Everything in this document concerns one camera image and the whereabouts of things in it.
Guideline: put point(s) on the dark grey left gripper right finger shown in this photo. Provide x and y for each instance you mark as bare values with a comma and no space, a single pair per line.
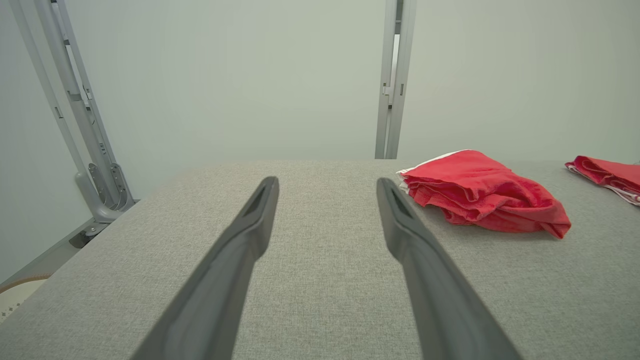
430,280

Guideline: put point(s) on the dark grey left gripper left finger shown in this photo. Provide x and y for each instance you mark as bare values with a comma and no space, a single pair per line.
235,260

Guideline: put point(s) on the red jersey with white sleeves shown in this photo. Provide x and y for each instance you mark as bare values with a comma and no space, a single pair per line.
607,175

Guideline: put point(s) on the grey fabric sofa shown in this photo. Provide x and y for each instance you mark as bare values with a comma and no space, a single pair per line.
325,280

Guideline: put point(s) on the crumpled red garment white trim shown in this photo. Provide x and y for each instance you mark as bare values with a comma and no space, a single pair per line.
480,192

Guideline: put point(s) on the grey double-post partition frame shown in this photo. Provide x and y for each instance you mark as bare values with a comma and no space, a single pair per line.
395,75

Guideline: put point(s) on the grey partition frame with sticker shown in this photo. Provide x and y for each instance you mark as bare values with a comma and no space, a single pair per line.
80,110

